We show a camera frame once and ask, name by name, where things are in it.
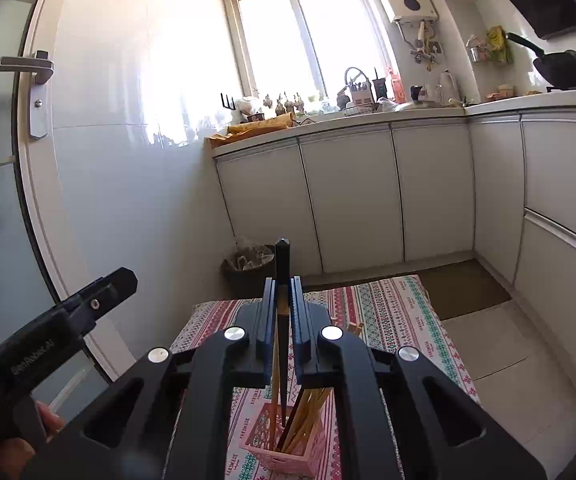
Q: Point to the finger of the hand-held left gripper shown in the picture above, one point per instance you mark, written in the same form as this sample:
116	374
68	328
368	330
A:
113	287

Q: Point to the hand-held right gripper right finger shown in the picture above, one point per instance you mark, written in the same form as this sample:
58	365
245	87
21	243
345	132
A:
298	310

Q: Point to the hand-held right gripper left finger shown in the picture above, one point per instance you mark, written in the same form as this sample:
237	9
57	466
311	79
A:
269	310

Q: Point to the black chopstick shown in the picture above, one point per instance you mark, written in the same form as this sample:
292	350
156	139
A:
283	270

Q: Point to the bundle of wooden chopsticks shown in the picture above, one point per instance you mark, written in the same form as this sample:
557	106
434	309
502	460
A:
308	420

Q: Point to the pink plastic basket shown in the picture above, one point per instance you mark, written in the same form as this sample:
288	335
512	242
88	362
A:
313	455

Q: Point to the person's left hand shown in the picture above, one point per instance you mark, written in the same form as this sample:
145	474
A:
10	460

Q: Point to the dark trash bin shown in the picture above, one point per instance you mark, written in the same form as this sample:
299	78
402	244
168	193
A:
248	267

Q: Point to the patterned tablecloth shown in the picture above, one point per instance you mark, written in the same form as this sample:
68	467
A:
392	310

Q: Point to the white kitchen cabinet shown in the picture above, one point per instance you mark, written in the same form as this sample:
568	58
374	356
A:
357	190

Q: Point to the brown floor mat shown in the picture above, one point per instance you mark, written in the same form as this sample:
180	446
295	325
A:
462	285

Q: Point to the yellow cloth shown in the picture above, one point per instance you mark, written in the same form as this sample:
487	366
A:
253	127

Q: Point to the white plastic bag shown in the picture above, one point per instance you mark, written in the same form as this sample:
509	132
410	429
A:
248	105

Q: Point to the row of small bottles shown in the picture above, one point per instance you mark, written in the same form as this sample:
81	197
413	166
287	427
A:
288	104

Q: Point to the metal pot lid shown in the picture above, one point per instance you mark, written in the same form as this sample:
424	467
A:
412	105

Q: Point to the orange packet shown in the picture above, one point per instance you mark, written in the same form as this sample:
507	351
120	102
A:
396	87

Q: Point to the curved metal faucet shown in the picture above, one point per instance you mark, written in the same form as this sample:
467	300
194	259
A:
350	71

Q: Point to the clear plastic jug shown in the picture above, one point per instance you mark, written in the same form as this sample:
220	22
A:
449	87

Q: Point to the white framed window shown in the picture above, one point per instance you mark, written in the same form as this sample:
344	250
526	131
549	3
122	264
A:
313	35

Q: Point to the small food box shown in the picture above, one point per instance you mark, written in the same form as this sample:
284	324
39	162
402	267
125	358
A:
498	96

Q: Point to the water heater pipes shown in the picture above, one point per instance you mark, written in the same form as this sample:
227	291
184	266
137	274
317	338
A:
422	42

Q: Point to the steel hanging cup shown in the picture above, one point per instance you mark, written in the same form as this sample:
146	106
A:
478	52

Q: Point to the yellow hanging bag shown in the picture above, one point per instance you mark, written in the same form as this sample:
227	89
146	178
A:
498	45

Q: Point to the black wok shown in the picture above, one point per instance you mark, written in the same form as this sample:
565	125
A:
565	67

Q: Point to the black wall hook rack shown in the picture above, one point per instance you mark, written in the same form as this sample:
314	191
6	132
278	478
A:
228	102

